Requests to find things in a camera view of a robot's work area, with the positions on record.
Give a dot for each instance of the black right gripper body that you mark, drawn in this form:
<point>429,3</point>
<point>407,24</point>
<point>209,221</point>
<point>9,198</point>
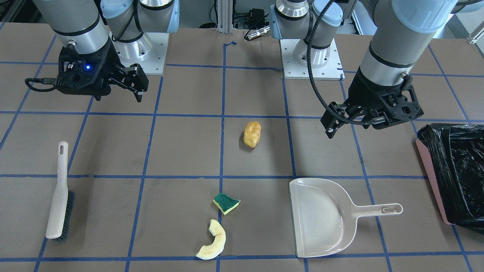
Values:
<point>108,57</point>

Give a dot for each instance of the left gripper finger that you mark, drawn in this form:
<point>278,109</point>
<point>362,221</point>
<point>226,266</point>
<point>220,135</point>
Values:
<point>337,108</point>
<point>331,124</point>

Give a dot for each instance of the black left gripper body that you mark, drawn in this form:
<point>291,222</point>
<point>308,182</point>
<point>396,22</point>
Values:
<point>360,91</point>

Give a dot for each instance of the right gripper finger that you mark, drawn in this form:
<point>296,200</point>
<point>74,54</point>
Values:
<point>133,85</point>
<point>134,78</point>

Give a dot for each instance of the beige plastic dustpan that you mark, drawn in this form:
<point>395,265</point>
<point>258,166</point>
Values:
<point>325,217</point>

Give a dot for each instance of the beige hand brush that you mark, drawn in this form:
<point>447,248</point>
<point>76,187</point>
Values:
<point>62,203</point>

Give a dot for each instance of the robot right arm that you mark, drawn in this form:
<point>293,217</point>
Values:
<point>88,25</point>

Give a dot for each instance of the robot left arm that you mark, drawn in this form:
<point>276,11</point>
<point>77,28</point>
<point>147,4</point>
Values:
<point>404,30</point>

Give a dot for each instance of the pink bin with black bag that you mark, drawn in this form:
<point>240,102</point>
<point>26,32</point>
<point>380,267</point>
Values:
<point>453,157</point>

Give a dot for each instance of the yellow potato-like lump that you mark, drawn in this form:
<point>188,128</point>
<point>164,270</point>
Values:
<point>252,134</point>

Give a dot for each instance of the silver cylindrical connector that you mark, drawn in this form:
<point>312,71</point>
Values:
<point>254,34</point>

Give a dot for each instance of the black power adapter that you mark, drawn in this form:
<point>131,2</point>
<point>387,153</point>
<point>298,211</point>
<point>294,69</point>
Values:
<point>255,16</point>

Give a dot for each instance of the green yellow sponge piece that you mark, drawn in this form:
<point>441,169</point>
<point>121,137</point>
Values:
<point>225,203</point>

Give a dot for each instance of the pale curved melon rind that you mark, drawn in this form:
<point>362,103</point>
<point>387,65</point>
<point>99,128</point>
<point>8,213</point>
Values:
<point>217,246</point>

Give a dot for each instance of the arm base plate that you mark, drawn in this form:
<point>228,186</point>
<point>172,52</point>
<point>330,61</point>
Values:
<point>325,63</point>
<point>149,51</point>

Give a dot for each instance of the aluminium frame post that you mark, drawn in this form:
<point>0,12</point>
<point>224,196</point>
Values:
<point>224,14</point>

